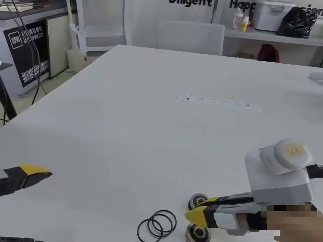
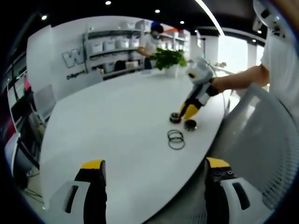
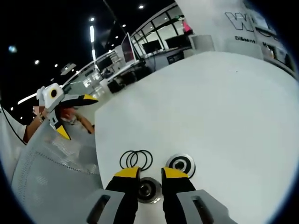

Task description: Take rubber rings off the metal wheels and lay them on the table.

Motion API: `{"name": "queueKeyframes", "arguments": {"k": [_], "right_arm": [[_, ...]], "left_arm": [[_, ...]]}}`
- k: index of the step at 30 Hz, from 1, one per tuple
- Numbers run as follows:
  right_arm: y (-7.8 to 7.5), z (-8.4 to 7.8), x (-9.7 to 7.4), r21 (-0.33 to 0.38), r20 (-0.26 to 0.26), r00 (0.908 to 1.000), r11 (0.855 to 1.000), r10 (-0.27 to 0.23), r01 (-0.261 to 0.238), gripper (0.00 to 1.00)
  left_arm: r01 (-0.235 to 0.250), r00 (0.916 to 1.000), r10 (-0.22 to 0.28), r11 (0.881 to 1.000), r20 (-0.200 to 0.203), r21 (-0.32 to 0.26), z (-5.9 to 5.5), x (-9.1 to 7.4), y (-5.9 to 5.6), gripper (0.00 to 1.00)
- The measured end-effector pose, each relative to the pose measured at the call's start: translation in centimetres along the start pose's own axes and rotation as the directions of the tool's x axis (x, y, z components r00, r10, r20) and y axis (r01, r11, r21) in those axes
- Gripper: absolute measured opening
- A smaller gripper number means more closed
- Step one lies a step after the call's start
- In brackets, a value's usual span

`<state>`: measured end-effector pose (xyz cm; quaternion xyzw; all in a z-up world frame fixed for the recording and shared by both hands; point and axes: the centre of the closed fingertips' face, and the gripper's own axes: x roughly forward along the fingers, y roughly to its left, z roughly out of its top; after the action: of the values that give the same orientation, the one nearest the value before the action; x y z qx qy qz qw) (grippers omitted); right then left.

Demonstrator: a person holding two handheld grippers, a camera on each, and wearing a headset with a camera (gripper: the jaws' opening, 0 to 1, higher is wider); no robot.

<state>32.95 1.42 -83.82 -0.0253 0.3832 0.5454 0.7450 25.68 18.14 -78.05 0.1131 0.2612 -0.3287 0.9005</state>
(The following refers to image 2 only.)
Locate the person's body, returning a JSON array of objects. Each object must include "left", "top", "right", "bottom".
[{"left": 260, "top": 29, "right": 299, "bottom": 122}]

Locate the white table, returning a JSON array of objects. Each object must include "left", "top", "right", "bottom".
[{"left": 38, "top": 67, "right": 231, "bottom": 212}]

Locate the white mesh office chair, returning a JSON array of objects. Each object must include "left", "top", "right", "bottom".
[{"left": 221, "top": 83, "right": 299, "bottom": 212}]

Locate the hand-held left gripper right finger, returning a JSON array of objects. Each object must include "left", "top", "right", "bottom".
[{"left": 205, "top": 157, "right": 267, "bottom": 224}]

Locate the green potted plant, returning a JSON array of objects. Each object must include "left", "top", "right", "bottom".
[{"left": 150, "top": 47, "right": 188, "bottom": 76}]

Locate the person's right forearm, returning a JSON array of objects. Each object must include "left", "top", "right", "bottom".
[{"left": 213, "top": 65, "right": 271, "bottom": 92}]

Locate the white headset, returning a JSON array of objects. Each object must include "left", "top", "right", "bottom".
[{"left": 253, "top": 0, "right": 287, "bottom": 38}]

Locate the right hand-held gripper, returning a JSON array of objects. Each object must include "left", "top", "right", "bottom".
[{"left": 178, "top": 56, "right": 215, "bottom": 121}]

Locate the black rubber ring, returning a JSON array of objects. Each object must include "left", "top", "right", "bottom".
[
  {"left": 169, "top": 133, "right": 185, "bottom": 143},
  {"left": 167, "top": 129, "right": 182, "bottom": 141},
  {"left": 167, "top": 139, "right": 185, "bottom": 150}
]

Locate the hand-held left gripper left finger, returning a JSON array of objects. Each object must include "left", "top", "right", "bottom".
[{"left": 45, "top": 159, "right": 108, "bottom": 224}]

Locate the white storage shelf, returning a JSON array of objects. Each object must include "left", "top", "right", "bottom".
[{"left": 82, "top": 20, "right": 147, "bottom": 77}]

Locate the metal wheel with rubber ring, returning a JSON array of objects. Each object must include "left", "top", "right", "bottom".
[
  {"left": 169, "top": 112, "right": 183, "bottom": 125},
  {"left": 184, "top": 119, "right": 198, "bottom": 132}
]

